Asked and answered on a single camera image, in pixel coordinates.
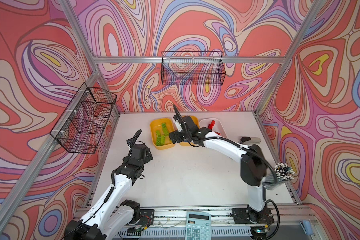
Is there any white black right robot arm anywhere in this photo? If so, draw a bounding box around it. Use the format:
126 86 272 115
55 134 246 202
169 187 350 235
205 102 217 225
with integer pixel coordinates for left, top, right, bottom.
169 105 278 213

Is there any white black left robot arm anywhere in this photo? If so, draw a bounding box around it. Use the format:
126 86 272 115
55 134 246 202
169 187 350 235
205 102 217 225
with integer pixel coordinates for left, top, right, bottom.
62 144 153 240

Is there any yellow middle plastic container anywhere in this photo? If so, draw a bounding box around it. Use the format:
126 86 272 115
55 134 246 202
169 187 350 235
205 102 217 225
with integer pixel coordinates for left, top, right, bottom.
180 116 200 147

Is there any white plastic container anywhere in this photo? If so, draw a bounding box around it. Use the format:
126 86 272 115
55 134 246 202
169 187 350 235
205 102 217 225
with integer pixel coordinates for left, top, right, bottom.
199 118 228 138

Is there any black and beige stapler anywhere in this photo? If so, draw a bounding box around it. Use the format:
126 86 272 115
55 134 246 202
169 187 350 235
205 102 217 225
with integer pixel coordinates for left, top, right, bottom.
239 137 261 146

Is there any teal calculator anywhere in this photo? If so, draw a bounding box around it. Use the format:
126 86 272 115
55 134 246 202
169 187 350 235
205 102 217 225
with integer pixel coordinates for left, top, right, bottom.
185 211 212 240

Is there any cup of pencils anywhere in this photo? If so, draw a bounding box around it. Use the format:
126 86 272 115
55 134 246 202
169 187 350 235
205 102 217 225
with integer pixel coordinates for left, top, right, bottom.
263 163 295 190

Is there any black wire basket back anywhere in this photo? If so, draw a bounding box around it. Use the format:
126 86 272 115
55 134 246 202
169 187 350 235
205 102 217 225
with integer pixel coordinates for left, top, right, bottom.
161 50 226 86

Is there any black wire basket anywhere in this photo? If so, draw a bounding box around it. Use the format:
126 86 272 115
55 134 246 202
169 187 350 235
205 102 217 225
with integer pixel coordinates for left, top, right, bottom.
50 83 117 155
161 50 226 86

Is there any black wire basket left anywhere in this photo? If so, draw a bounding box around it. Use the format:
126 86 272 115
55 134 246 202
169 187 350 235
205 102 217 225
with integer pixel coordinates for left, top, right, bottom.
50 83 117 155

